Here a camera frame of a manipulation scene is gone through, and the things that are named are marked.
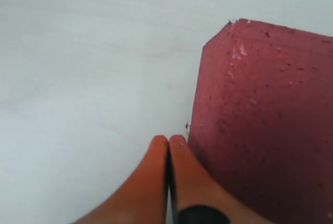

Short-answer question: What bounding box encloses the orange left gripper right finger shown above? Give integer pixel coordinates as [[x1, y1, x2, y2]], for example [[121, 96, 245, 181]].
[[169, 135, 270, 223]]

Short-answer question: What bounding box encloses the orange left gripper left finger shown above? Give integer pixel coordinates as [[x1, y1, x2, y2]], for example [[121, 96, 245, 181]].
[[75, 135, 169, 223]]

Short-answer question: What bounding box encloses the red brick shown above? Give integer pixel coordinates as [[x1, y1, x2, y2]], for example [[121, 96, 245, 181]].
[[188, 19, 332, 223]]

